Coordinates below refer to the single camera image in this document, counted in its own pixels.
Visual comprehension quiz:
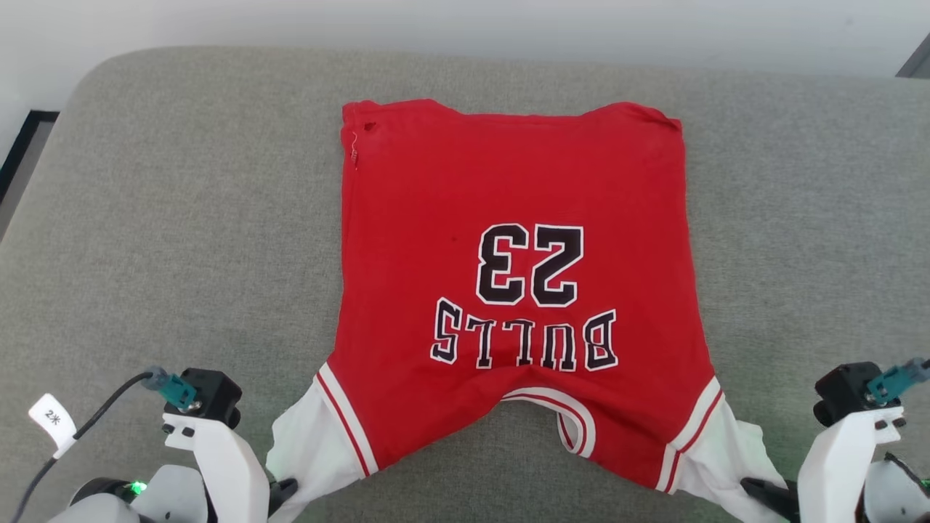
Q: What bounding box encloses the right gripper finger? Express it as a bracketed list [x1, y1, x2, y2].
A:
[740, 477, 801, 521]

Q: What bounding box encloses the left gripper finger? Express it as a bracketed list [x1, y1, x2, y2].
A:
[268, 477, 299, 519]

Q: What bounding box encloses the red basketball jersey number 23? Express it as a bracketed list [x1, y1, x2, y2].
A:
[265, 99, 789, 522]

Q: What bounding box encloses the black skirting strip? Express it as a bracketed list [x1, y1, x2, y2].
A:
[0, 109, 60, 206]

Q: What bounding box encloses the teal left camera connector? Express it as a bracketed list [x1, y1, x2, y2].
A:
[142, 367, 199, 412]

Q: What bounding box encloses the teal camera connector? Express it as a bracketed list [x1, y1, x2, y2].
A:
[142, 367, 199, 412]
[864, 357, 930, 407]

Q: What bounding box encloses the teal right camera connector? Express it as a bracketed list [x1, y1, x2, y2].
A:
[864, 357, 930, 407]

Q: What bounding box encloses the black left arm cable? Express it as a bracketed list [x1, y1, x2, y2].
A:
[9, 371, 158, 523]

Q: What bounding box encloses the white cable label tag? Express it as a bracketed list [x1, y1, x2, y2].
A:
[28, 393, 78, 459]

